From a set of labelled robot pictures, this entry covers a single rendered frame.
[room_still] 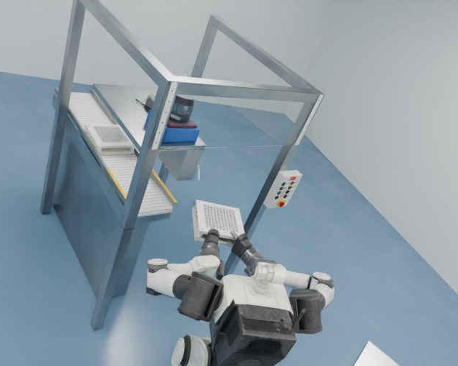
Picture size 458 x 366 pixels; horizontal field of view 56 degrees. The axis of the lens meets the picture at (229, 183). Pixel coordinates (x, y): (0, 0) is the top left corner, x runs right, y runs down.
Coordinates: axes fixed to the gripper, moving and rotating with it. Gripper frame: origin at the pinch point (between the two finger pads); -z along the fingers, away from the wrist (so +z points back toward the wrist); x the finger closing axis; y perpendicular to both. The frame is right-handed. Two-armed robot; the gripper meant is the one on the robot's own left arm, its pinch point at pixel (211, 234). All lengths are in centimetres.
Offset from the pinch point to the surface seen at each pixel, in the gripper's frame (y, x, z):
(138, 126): -49, -24, -35
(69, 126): -95, 27, -99
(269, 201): 41, 14, -64
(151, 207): -29.9, 19.6, -31.6
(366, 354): 85, 17, 33
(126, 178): -48, 20, -52
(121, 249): -38, 38, -12
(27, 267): -93, 109, -45
